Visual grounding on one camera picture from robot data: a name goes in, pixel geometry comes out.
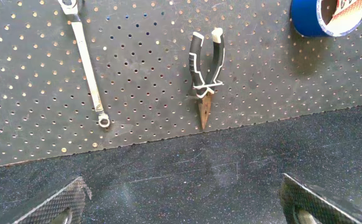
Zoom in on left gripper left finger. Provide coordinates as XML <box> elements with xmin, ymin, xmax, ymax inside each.
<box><xmin>11</xmin><ymin>176</ymin><xmax>93</xmax><ymax>224</ymax></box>

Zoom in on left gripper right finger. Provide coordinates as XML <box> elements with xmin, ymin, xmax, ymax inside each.
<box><xmin>278</xmin><ymin>172</ymin><xmax>362</xmax><ymax>224</ymax></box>

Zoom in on wrench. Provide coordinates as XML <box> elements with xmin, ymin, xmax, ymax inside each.
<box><xmin>57</xmin><ymin>0</ymin><xmax>111</xmax><ymax>129</ymax></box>

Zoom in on roll of blue tape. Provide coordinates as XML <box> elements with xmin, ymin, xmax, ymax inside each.
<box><xmin>290</xmin><ymin>0</ymin><xmax>362</xmax><ymax>39</ymax></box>

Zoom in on black and white pliers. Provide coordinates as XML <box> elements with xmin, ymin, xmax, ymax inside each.
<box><xmin>188</xmin><ymin>27</ymin><xmax>226</xmax><ymax>131</ymax></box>

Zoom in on black pegboard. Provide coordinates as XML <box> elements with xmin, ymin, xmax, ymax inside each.
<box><xmin>0</xmin><ymin>0</ymin><xmax>362</xmax><ymax>170</ymax></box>

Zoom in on metal hook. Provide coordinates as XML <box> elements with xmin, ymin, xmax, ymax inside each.
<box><xmin>192</xmin><ymin>79</ymin><xmax>225</xmax><ymax>90</ymax></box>

